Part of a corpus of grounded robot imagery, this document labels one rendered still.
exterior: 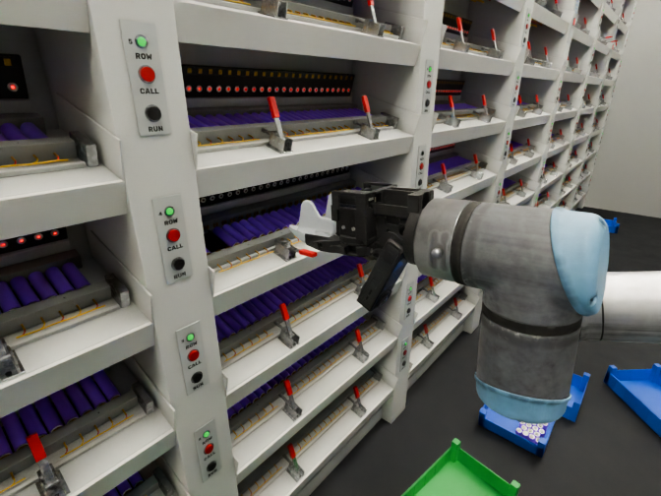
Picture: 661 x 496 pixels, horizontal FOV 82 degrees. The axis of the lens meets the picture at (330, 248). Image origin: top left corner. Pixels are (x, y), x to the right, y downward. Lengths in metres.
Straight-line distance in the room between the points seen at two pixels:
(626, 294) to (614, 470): 1.07
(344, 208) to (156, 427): 0.47
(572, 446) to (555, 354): 1.18
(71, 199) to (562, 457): 1.45
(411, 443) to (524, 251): 1.11
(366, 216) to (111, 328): 0.37
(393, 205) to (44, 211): 0.38
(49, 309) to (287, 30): 0.52
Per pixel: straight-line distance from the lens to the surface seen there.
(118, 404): 0.73
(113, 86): 0.52
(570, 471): 1.51
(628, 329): 0.56
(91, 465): 0.71
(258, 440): 0.93
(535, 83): 2.36
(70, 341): 0.59
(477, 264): 0.39
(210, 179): 0.59
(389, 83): 1.05
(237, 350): 0.81
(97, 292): 0.63
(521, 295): 0.39
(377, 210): 0.46
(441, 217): 0.41
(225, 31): 0.61
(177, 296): 0.60
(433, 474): 1.34
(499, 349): 0.42
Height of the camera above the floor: 1.05
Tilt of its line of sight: 22 degrees down
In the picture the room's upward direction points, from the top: straight up
